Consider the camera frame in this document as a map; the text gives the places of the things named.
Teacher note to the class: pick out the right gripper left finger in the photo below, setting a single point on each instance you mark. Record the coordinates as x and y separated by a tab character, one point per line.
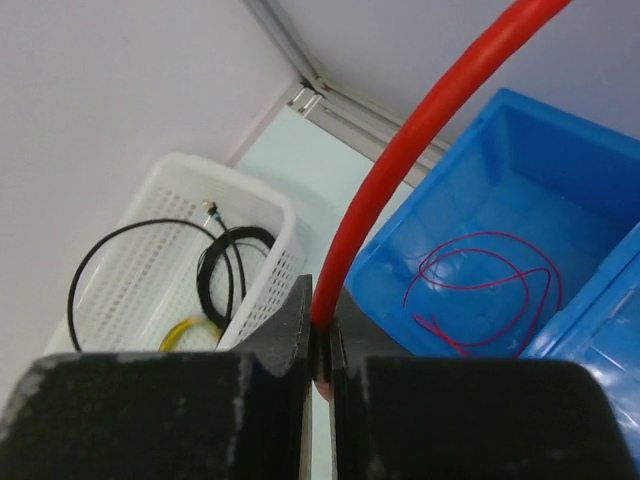
243	413

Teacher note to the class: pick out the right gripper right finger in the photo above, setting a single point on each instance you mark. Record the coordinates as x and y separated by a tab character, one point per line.
399	416

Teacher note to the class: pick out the right white perforated basket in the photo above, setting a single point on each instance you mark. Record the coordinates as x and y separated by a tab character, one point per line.
142	283

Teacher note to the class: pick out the blue plastic divided bin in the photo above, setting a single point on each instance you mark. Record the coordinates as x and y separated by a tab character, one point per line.
522	242

